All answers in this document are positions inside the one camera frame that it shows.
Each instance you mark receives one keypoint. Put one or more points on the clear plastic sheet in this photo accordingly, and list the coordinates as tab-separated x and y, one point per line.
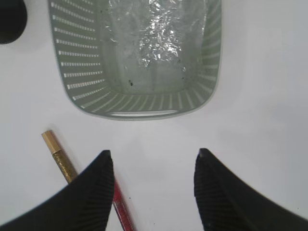
155	31

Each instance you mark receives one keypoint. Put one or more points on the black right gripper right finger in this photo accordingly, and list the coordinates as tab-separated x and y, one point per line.
226	203

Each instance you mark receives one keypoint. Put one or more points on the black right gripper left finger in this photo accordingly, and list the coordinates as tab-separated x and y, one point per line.
83	205

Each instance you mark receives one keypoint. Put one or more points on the gold glitter pen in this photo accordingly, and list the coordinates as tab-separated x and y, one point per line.
59	155

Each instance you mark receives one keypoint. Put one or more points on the black mesh pen holder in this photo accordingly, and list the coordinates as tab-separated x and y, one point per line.
13	20

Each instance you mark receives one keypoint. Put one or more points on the red glitter pen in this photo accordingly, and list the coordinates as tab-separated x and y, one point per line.
122	210

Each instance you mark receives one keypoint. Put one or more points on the green plastic basket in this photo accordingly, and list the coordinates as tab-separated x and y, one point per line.
99	82

